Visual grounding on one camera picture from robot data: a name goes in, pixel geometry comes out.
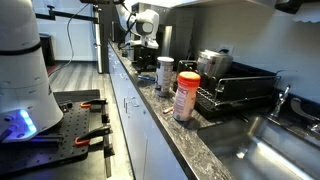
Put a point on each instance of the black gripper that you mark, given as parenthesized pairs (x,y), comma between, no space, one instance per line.
(145,54)

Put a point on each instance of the blue marker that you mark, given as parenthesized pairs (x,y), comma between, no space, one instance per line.
(146,78)

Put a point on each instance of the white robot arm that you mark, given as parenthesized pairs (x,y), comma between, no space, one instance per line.
(23,83)

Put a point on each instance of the white canister with blue label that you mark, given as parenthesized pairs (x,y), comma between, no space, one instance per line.
(165,76)

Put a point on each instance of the black coffee maker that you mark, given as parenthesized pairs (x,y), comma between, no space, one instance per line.
(166,36)

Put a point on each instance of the black box appliance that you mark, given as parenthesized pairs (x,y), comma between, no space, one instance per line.
(116,33)

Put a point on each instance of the stainless steel refrigerator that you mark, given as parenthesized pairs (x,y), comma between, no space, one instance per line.
(106,40)

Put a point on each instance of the creamer bottle with orange lid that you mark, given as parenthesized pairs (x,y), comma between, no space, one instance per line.
(185,96)

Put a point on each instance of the black clamp with orange grip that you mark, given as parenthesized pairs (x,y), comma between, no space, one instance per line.
(95,101)
(93,133)

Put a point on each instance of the stainless steel pot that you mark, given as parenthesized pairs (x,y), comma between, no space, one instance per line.
(213,63)

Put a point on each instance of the black dish rack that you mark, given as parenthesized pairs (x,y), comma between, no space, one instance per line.
(240,90)

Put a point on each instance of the black trash bin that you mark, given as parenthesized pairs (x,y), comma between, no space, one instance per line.
(47,48)

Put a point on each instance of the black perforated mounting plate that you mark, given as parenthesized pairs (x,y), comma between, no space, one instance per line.
(50,140)

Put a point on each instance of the chrome sink faucet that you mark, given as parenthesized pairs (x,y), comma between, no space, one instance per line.
(280,100)

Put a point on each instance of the stainless steel sink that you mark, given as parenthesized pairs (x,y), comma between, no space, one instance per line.
(260,150)

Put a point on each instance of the grey curved sink fixture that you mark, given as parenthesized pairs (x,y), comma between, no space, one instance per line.
(301,111)

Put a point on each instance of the black paper towel dispenser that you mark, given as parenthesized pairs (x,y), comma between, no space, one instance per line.
(300,8)

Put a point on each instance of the white wall outlet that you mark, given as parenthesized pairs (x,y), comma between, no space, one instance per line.
(226,49)

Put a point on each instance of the black stereo camera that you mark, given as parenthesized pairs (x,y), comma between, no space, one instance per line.
(95,1)

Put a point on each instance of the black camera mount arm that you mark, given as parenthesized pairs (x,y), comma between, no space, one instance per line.
(66,16)

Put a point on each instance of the white wall cabinet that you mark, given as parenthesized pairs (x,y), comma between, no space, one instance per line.
(216,2)

